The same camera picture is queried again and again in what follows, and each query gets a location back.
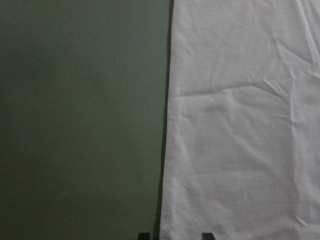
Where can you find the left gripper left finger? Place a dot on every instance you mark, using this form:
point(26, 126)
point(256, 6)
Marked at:
point(144, 236)

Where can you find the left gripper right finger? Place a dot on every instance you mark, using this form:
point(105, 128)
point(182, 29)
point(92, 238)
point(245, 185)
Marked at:
point(207, 236)

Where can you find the pink Snoopy t-shirt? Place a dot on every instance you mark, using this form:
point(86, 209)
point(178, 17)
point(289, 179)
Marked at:
point(242, 156)

